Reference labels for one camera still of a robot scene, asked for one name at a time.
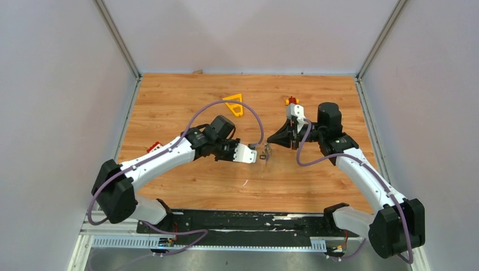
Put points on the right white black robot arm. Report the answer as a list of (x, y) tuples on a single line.
[(397, 224)]

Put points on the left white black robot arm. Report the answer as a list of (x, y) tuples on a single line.
[(115, 188)]

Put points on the red white toy block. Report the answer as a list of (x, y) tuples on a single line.
[(157, 145)]

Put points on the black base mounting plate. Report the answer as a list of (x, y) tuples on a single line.
[(244, 228)]

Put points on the white slotted cable duct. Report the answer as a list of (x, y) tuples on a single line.
[(159, 243)]

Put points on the red green toy block figure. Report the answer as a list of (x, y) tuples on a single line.
[(292, 100)]

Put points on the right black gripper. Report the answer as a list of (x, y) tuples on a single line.
[(283, 136)]

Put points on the yellow triangular plastic piece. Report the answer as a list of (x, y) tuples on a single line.
[(235, 108)]

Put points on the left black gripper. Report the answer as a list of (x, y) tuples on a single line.
[(234, 143)]

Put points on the metal keyring with keys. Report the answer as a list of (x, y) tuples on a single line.
[(267, 151)]

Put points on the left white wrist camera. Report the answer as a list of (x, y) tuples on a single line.
[(244, 154)]

